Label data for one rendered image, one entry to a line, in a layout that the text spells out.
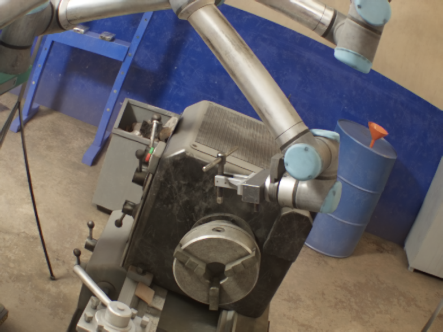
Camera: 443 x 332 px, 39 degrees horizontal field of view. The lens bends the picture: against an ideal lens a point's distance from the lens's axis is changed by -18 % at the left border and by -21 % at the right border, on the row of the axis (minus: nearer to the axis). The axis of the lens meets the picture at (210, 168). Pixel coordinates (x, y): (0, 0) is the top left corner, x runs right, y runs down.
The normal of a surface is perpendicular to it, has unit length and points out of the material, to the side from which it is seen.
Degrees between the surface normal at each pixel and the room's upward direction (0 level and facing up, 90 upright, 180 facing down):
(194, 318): 0
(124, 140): 90
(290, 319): 0
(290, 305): 0
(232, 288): 90
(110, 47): 90
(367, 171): 90
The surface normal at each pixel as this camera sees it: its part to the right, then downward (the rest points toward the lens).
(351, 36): -0.65, 0.05
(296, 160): -0.40, 0.25
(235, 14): -0.10, 0.35
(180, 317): 0.35, -0.86
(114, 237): -0.19, -0.93
